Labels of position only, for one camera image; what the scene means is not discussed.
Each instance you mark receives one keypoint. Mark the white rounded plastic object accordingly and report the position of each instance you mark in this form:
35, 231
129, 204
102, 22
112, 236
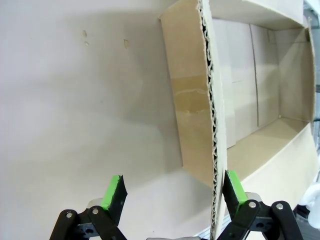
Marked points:
312, 202

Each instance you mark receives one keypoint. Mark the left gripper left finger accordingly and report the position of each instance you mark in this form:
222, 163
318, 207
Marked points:
113, 192

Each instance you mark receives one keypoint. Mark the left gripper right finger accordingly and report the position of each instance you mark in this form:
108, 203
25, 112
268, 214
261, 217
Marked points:
235, 190

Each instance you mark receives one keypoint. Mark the brown cardboard box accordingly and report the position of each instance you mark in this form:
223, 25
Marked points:
250, 75

